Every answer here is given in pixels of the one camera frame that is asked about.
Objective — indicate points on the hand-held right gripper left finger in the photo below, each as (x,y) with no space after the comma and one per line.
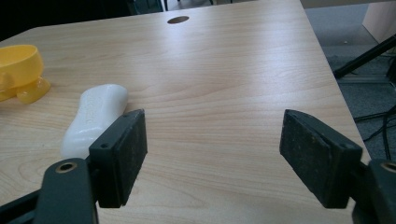
(118,161)

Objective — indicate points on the yellow plastic cup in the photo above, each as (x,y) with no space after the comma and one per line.
(18,71)

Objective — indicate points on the light wooden cabinet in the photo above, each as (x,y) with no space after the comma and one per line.
(381,18)

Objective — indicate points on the black metal stand leg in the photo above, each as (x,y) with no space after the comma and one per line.
(362,59)

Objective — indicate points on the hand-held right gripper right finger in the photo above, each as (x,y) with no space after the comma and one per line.
(314,155)

